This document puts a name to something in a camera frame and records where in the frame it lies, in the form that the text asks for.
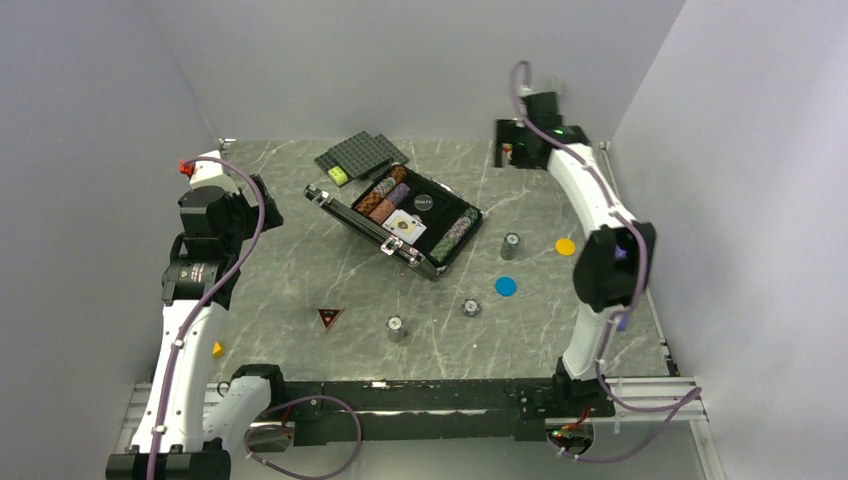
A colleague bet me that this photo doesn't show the yellow-green lego brick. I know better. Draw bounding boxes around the yellow-green lego brick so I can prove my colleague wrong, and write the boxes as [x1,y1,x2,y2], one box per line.
[327,166,350,187]

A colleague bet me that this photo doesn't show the blue round plastic disc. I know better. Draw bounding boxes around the blue round plastic disc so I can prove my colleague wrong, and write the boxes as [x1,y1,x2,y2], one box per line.
[494,276,517,297]

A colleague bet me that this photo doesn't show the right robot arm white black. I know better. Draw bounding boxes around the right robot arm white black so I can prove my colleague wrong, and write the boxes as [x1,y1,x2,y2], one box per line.
[494,87,656,416]

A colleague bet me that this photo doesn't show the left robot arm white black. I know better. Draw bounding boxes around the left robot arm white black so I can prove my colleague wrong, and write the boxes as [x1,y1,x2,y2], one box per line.
[105,150,288,479]

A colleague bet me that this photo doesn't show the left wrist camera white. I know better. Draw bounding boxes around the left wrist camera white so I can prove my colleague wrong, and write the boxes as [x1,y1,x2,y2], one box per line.
[178,150,239,193]

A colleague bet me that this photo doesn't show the triangular all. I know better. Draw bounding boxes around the triangular all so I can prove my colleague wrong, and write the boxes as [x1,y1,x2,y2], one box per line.
[317,308,344,331]

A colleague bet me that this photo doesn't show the orange brown chip row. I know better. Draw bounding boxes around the orange brown chip row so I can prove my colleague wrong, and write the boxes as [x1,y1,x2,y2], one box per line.
[354,165,407,215]

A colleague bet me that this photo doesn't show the green blue chip row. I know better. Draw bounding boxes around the green blue chip row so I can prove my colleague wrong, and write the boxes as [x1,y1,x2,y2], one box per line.
[430,208,479,263]

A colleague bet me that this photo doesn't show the short chip stack centre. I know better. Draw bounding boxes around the short chip stack centre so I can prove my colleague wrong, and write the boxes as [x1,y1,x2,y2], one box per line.
[462,298,481,317]

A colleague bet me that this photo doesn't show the dark grey lego baseplate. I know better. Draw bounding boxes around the dark grey lego baseplate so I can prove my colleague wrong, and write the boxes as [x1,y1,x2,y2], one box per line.
[314,131,408,183]

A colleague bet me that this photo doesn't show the red pink chip row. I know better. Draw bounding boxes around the red pink chip row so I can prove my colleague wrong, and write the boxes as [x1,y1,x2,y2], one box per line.
[369,198,396,225]

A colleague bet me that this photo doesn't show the yellow round plastic disc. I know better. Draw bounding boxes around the yellow round plastic disc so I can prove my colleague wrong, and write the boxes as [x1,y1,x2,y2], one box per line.
[555,238,577,256]

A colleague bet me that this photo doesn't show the purple toy microphone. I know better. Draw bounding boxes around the purple toy microphone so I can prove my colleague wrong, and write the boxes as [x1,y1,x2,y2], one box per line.
[615,246,629,332]

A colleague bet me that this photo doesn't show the playing card deck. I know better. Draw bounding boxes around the playing card deck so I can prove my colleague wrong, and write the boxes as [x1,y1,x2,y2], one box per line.
[381,209,427,244]

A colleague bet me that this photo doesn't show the purple chip row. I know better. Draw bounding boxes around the purple chip row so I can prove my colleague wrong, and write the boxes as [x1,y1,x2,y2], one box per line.
[385,183,410,208]

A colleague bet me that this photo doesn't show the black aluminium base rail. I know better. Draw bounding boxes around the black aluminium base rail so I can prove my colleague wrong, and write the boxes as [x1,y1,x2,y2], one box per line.
[119,377,708,458]

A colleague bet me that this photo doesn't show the small yellow block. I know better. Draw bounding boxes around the small yellow block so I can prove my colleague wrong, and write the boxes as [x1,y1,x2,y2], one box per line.
[212,342,225,359]

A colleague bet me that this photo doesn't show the aluminium poker case open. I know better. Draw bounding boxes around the aluminium poker case open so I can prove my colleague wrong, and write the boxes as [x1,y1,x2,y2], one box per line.
[304,163,486,281]

